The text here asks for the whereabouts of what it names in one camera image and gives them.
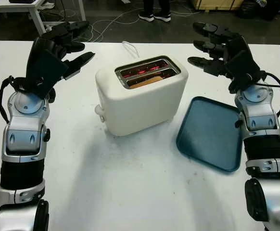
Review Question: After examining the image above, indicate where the white two-slot toaster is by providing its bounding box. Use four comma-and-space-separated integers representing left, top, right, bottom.
94, 54, 189, 137

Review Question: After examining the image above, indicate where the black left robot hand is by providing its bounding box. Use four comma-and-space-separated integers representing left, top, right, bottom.
25, 21, 96, 80

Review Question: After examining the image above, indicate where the white toaster power cord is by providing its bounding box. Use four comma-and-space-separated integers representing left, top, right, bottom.
122, 40, 140, 59

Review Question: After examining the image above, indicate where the white floor cable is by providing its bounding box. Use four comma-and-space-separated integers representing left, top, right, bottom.
87, 7, 196, 43

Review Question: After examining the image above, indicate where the brown toast slice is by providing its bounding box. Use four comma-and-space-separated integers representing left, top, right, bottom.
130, 76, 164, 89

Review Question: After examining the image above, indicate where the blue plastic tray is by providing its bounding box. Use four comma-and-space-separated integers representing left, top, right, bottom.
175, 96, 243, 173

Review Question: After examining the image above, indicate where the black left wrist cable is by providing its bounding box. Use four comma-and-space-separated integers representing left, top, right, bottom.
0, 76, 19, 125

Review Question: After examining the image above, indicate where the black garbage bag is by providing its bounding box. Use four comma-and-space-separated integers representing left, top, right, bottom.
236, 0, 280, 21

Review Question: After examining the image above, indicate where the white metal-frame desk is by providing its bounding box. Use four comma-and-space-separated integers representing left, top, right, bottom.
0, 0, 87, 36

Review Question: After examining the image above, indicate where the person in black trousers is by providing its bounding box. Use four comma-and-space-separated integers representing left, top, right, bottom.
138, 0, 172, 23

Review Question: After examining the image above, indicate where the wooden crate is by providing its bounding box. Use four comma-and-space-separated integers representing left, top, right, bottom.
190, 0, 243, 12

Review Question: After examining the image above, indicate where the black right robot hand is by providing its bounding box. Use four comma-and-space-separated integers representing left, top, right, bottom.
187, 22, 264, 94

